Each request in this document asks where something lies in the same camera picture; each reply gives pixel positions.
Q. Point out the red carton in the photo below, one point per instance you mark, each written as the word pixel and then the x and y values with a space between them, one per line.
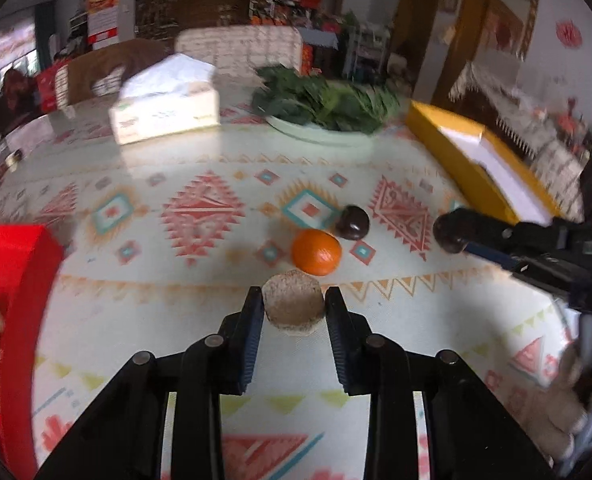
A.
pixel 50 85

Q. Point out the lace-covered sideboard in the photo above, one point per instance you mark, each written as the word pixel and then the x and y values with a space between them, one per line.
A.
pixel 516 105

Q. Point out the dark framed window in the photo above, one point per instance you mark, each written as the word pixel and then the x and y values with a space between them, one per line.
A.
pixel 10 45

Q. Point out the patterned tablecloth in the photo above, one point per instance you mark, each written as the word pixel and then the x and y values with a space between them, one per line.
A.
pixel 175 270

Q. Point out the green leafy vegetables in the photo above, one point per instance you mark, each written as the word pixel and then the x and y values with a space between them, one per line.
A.
pixel 326 97

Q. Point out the red box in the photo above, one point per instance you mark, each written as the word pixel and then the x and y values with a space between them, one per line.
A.
pixel 20 320

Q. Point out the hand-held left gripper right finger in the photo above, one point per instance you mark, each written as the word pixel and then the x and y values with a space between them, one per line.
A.
pixel 341 345

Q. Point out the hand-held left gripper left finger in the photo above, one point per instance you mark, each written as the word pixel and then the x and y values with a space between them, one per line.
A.
pixel 248 345

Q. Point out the wooden door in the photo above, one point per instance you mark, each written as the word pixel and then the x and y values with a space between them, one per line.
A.
pixel 481 25
pixel 416 30

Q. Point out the round brown cake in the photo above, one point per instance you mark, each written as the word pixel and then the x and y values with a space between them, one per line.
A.
pixel 293 302

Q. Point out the yellow box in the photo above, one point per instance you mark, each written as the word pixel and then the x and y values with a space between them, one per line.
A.
pixel 471 175

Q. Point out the orange tangerine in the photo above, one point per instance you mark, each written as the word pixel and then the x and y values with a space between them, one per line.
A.
pixel 317 252

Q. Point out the round red wall decoration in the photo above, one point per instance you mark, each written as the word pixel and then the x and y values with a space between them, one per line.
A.
pixel 569 33

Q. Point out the red pillar poster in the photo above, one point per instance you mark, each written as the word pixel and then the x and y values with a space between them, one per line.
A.
pixel 103 7

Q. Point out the white plate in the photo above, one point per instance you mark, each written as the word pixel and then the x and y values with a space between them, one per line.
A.
pixel 321 135

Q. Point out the cluttered background table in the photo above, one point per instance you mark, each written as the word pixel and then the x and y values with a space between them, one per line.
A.
pixel 296 15

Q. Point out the white tissue box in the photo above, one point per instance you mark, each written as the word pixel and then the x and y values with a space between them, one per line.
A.
pixel 165 105

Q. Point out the dark brown round fruit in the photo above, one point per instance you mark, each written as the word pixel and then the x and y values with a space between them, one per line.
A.
pixel 353 222

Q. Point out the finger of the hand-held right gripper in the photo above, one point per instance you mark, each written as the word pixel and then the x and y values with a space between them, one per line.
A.
pixel 481 235

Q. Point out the person's right hand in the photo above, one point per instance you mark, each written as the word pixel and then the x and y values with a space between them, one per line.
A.
pixel 566 410

